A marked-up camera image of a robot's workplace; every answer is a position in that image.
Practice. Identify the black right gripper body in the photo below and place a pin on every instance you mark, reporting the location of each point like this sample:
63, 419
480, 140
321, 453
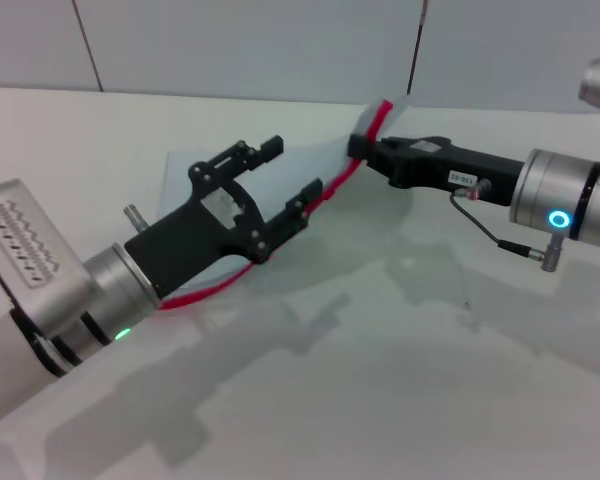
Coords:
430, 167

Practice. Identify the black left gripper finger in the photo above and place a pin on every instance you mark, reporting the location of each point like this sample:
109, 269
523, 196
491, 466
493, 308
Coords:
295, 210
240, 155

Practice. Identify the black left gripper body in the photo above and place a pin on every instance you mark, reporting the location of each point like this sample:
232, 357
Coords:
190, 240

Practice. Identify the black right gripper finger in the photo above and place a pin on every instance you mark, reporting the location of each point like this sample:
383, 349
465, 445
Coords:
360, 146
395, 142

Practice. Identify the clear document bag red zip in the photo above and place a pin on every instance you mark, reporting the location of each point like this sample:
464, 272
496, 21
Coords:
290, 170

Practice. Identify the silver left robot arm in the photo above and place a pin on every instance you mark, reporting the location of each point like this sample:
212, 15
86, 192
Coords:
30, 250

